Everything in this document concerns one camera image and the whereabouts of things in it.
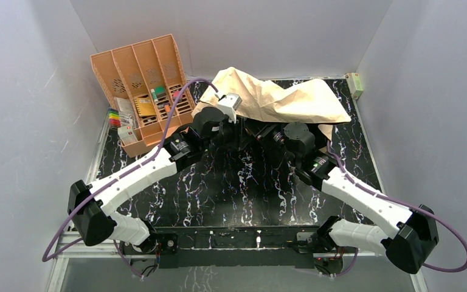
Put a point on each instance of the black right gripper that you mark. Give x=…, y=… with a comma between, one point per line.
x=257, y=129

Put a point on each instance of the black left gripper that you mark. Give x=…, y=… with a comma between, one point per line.
x=233, y=134

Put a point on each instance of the beige folding umbrella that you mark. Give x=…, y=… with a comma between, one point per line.
x=311, y=101

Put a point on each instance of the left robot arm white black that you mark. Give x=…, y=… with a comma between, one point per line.
x=93, y=207

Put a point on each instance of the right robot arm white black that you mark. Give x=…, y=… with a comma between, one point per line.
x=406, y=236

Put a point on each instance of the pink black eraser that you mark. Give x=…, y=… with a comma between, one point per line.
x=176, y=94

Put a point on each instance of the green white glue stick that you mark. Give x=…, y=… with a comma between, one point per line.
x=154, y=96

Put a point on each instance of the yellow notebook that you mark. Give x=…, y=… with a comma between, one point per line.
x=144, y=106

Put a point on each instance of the green white box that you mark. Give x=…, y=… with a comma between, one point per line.
x=355, y=84

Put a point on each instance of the orange plastic file organizer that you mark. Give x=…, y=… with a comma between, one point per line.
x=133, y=70

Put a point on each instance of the white red small box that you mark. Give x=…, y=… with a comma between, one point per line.
x=127, y=135

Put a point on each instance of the white paper card pack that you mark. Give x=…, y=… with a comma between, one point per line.
x=124, y=107

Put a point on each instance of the colourful marker set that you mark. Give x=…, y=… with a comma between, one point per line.
x=113, y=118

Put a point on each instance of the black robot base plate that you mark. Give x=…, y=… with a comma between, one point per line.
x=296, y=246

